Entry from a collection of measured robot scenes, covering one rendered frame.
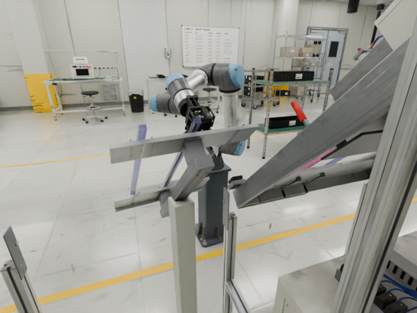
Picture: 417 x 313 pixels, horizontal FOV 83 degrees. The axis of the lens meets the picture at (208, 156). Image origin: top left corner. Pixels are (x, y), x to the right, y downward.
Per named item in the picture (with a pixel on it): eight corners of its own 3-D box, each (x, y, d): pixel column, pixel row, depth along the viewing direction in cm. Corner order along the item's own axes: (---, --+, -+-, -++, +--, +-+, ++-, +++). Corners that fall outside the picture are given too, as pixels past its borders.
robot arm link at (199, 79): (200, 59, 129) (143, 92, 94) (218, 59, 124) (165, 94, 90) (203, 81, 135) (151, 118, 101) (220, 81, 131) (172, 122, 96)
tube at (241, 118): (186, 188, 94) (185, 185, 95) (189, 187, 95) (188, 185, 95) (241, 117, 51) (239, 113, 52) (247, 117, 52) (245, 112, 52)
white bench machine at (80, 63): (73, 78, 532) (68, 56, 514) (94, 78, 549) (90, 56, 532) (72, 79, 501) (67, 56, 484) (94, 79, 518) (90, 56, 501)
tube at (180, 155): (159, 195, 90) (158, 192, 90) (162, 194, 90) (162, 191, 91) (195, 123, 47) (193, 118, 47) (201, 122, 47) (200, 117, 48)
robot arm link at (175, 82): (188, 83, 91) (179, 66, 84) (198, 100, 85) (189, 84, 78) (170, 94, 91) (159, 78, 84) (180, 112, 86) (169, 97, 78)
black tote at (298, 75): (275, 81, 288) (276, 71, 284) (267, 80, 303) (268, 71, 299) (313, 80, 306) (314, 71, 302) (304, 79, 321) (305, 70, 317)
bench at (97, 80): (60, 113, 565) (51, 78, 535) (126, 109, 611) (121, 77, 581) (52, 120, 500) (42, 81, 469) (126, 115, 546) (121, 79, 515)
